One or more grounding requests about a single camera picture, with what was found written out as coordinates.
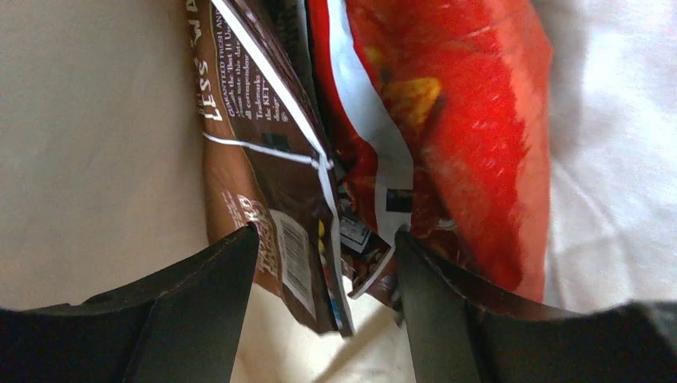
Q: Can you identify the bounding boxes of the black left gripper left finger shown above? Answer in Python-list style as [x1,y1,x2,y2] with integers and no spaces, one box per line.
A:
[1,225,259,382]

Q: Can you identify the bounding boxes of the red chip bag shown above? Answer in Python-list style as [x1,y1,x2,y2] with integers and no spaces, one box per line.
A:
[307,1,552,302]

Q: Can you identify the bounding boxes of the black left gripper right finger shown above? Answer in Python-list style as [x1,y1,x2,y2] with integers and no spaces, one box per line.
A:
[395,231,676,382]

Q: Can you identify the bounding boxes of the brown snack bag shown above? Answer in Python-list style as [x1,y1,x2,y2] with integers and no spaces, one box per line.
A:
[184,1,354,337]

